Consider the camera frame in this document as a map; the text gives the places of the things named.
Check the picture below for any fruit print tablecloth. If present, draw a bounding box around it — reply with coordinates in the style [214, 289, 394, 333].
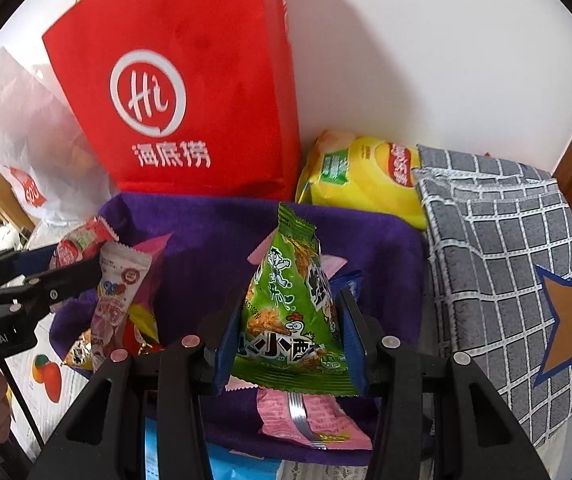
[0, 220, 572, 480]

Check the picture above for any green triangular snack packet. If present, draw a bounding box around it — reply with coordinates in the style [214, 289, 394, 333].
[229, 202, 359, 397]

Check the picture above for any white flower print pillow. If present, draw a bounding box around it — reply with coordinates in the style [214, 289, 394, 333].
[0, 225, 22, 257]

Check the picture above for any blue tissue pack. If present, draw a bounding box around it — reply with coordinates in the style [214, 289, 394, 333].
[143, 417, 287, 480]

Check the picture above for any small blue cookie packet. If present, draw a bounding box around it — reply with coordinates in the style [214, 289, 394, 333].
[332, 271, 365, 307]

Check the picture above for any pink foil snack packet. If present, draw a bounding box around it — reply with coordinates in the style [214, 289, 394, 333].
[257, 387, 373, 452]

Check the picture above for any white red-edged snack packet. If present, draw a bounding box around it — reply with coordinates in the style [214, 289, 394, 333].
[50, 217, 117, 273]

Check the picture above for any grey checked star fabric bag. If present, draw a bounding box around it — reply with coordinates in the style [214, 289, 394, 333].
[411, 144, 572, 433]

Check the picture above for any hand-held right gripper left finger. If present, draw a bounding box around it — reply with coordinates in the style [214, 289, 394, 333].
[26, 300, 245, 480]

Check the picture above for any yellow potato chip bag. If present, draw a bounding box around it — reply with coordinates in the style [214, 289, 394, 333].
[294, 129, 429, 231]

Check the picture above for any wooden bed headboard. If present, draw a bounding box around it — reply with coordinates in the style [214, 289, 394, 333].
[0, 167, 36, 241]

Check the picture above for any purple felt storage basket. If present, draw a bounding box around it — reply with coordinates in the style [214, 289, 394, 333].
[50, 192, 425, 466]

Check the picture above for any dark red snack packet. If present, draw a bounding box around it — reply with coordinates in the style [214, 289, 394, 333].
[120, 320, 163, 357]

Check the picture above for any red paper carrier bag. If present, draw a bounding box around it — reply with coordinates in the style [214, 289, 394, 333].
[42, 0, 303, 202]

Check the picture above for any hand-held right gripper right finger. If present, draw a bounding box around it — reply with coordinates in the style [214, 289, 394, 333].
[335, 287, 552, 480]

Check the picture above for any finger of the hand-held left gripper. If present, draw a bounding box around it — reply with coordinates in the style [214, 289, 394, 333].
[0, 245, 72, 283]
[0, 255, 104, 322]

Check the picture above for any white plastic shopping bag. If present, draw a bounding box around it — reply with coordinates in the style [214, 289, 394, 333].
[0, 46, 117, 233]

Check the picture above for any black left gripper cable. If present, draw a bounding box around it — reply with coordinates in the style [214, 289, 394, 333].
[0, 287, 42, 448]

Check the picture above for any large pink yellow snack packet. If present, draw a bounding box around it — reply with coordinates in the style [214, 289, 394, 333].
[133, 233, 173, 263]

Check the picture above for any long white pink snack packet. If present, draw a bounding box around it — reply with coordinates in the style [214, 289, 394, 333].
[93, 241, 155, 368]

